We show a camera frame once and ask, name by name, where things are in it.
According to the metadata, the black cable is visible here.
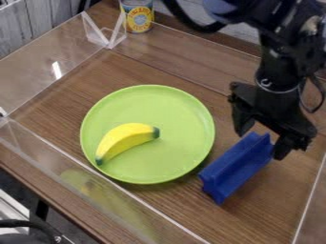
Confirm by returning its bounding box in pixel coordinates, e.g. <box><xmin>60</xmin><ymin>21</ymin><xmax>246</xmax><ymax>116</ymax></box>
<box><xmin>163</xmin><ymin>0</ymin><xmax>228</xmax><ymax>33</ymax></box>

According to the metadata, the clear acrylic enclosure wall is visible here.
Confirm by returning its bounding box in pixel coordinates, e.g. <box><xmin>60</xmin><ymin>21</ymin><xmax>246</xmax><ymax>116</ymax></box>
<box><xmin>0</xmin><ymin>5</ymin><xmax>326</xmax><ymax>244</ymax></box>

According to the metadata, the yellow toy banana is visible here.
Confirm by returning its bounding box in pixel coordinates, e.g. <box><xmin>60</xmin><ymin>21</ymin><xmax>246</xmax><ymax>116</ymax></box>
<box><xmin>95</xmin><ymin>123</ymin><xmax>160</xmax><ymax>166</ymax></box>

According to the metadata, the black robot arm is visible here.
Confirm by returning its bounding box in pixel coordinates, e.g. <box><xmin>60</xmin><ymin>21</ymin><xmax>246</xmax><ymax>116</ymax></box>
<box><xmin>203</xmin><ymin>0</ymin><xmax>326</xmax><ymax>160</ymax></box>

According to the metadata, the green round plate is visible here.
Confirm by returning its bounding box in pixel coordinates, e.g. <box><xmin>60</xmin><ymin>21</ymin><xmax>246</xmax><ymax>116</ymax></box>
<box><xmin>79</xmin><ymin>85</ymin><xmax>215</xmax><ymax>185</ymax></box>

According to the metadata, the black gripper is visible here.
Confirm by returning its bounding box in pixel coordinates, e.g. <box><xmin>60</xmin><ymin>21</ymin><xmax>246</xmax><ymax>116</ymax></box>
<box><xmin>228</xmin><ymin>82</ymin><xmax>317</xmax><ymax>160</ymax></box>

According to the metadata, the blue plastic block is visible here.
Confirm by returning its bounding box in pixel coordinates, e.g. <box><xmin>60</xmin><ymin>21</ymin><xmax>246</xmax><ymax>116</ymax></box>
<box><xmin>199</xmin><ymin>132</ymin><xmax>274</xmax><ymax>205</ymax></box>

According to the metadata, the yellow labelled tin can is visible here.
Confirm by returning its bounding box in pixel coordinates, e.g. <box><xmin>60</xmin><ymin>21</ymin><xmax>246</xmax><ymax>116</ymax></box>
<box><xmin>119</xmin><ymin>0</ymin><xmax>154</xmax><ymax>33</ymax></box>

